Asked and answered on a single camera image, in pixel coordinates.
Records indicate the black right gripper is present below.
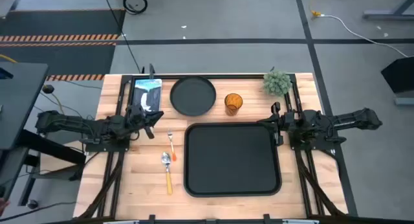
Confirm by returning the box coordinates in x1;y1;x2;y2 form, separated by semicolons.
257;102;302;147

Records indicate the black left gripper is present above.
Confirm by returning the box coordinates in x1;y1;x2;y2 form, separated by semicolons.
127;102;164;140

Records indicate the spoon with yellow-orange handle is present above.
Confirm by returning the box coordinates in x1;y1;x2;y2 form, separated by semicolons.
160;151;174;196

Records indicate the fork with red-orange handle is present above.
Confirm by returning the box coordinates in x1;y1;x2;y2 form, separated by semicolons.
166;129;178;162

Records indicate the black round plate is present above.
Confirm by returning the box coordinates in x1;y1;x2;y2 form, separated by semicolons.
169;76;217;117

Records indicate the black rectangular tray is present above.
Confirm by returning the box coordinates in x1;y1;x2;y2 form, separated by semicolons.
183;122;283;198

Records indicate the waterfall picture book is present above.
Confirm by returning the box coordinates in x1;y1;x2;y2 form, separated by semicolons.
130;78;164;117

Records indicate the small green artificial plant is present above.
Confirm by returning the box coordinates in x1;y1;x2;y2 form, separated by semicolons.
262;68;293;97

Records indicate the black hazard-striped floor mat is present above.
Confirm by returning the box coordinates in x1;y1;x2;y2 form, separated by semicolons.
0;8;127;82

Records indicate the black desk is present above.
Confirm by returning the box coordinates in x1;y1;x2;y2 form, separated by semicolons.
0;61;87;207

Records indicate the black angular stand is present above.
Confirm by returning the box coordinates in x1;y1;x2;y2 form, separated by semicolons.
380;56;414;95

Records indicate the grey table foot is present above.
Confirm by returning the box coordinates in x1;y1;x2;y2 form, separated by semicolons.
362;0;414;21

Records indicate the person's hand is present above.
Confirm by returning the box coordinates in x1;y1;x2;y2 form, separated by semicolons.
0;197;10;216

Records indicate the black aluminium table frame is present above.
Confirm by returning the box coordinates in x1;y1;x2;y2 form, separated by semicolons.
76;63;349;224

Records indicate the long black floor cable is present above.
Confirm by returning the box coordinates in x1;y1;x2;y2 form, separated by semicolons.
102;0;142;74

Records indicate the yellow cable by desk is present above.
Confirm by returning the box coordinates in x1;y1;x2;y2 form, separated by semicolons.
50;92;65;115

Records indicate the coiled black cable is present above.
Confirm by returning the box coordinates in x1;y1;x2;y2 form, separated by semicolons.
122;0;149;16

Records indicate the yellow cable with orange plug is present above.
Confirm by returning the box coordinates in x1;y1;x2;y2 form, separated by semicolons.
308;0;323;18

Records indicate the white floor cable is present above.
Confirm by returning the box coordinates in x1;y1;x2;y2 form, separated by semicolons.
319;14;411;58

